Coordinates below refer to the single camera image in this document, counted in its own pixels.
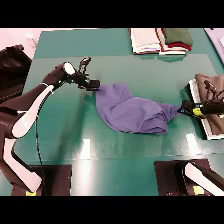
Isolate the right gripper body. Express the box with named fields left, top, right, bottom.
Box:
left=179, top=99, right=205, bottom=119

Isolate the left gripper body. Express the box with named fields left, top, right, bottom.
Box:
left=75, top=73, right=101, bottom=92

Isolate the purple T-shirt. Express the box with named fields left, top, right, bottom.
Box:
left=95, top=82, right=183, bottom=135

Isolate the brown garment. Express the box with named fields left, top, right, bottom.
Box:
left=194, top=73, right=224, bottom=134

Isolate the red garment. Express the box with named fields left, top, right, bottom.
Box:
left=165, top=41, right=194, bottom=52

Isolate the beige garment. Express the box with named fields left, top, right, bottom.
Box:
left=129, top=27, right=164, bottom=55

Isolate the green garment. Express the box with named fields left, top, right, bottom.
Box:
left=161, top=27, right=194, bottom=48

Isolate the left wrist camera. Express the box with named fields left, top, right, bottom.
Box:
left=78, top=56, right=92, bottom=77

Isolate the black cable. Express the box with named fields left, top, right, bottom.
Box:
left=34, top=113, right=45, bottom=197

